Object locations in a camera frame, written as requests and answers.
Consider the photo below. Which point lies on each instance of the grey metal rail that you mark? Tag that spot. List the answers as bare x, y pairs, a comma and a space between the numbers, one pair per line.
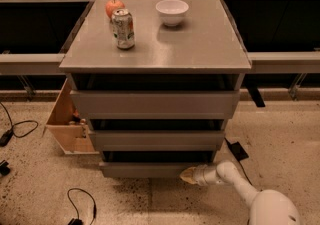
284, 62
30, 64

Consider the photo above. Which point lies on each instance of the red apple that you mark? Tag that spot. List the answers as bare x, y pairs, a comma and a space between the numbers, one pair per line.
112, 5

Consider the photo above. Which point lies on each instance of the grey drawer cabinet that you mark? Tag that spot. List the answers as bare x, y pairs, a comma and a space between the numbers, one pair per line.
202, 54

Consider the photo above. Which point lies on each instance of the grey metal rail right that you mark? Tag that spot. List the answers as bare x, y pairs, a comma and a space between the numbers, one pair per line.
284, 62

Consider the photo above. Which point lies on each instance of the crumpled soda can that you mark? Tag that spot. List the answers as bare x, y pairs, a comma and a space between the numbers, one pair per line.
123, 31

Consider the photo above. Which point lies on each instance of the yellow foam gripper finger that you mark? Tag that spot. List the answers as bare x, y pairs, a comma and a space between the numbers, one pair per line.
188, 175

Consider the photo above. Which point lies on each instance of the black power adapter right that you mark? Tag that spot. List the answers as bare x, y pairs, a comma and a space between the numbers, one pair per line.
238, 151

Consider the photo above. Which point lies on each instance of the black object left edge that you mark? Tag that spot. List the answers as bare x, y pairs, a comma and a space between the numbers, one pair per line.
4, 169

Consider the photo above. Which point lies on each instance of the grey metal rail left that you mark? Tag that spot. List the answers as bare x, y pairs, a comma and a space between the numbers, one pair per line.
30, 64

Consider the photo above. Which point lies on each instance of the grey top drawer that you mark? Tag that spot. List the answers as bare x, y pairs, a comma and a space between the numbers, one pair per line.
155, 104

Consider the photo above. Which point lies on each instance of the white ceramic bowl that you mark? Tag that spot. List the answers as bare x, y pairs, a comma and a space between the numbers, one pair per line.
172, 12

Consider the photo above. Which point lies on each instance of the grey middle drawer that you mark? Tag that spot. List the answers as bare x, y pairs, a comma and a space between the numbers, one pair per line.
156, 140

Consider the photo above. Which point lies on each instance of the grey bottom drawer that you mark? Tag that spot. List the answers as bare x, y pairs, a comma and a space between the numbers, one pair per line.
151, 164

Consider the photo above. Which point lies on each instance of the grey drawer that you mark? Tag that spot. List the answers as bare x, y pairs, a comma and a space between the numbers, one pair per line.
156, 140
151, 164
155, 104

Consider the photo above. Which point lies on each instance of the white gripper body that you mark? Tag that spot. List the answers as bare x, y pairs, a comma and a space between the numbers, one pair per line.
200, 175

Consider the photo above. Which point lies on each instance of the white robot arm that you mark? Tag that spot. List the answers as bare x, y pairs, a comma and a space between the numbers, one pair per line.
267, 207

